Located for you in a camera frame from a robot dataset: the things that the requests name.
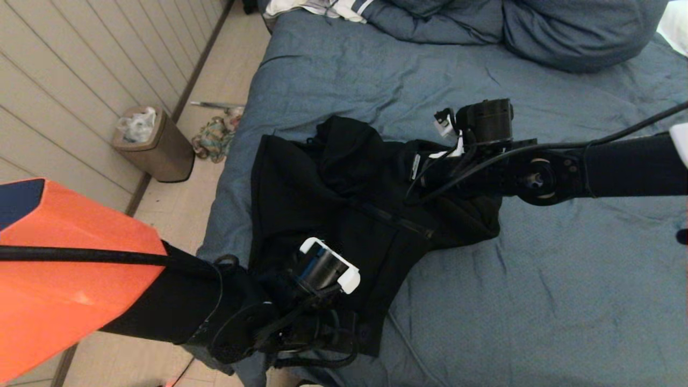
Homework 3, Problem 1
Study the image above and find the multicoloured cloth bundle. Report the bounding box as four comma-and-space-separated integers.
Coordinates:
192, 116, 240, 164

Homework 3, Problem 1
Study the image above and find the floor cable with red light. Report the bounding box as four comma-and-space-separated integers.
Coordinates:
161, 359, 193, 387

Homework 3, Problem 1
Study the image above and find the clear plastic bin bag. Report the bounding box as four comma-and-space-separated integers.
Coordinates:
116, 107, 157, 145

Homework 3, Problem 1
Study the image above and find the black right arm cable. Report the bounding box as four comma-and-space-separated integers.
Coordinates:
403, 101, 688, 208

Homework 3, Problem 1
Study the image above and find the bunched blue duvet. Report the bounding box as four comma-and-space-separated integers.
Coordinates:
363, 0, 670, 74

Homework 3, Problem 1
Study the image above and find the brown trash bin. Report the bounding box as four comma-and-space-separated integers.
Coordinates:
111, 106, 195, 183

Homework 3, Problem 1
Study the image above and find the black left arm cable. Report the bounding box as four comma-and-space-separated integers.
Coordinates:
0, 245, 360, 370

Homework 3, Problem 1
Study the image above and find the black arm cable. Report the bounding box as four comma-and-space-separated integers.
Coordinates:
0, 245, 360, 370
403, 101, 688, 208

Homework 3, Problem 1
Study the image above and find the white striped garment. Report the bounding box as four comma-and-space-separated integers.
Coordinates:
263, 0, 377, 25

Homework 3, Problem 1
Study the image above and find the black hoodie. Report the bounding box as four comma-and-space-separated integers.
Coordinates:
248, 115, 504, 358

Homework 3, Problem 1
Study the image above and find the white pillow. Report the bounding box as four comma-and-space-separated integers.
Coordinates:
657, 0, 688, 59

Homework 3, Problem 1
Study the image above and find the blue bed cover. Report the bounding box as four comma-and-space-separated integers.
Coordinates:
172, 11, 688, 387

